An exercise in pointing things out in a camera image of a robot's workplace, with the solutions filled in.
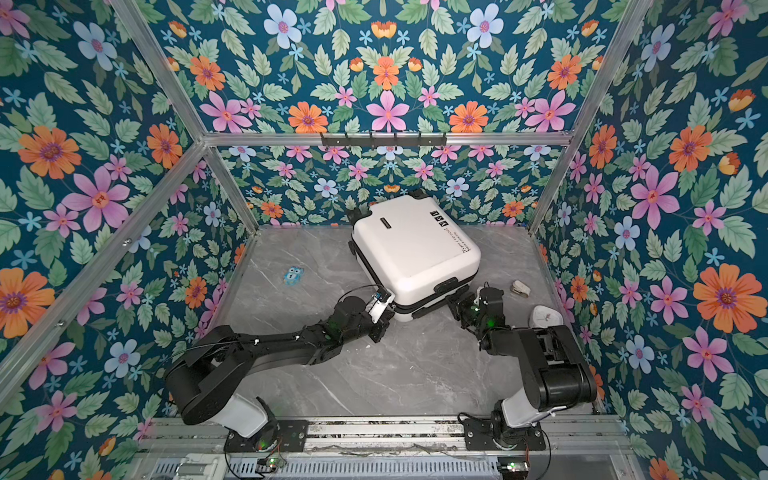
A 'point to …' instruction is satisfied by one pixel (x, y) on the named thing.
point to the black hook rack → (382, 141)
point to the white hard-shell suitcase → (414, 251)
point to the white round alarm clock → (543, 317)
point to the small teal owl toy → (293, 275)
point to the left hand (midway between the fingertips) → (398, 308)
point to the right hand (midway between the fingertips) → (445, 294)
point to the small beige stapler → (520, 288)
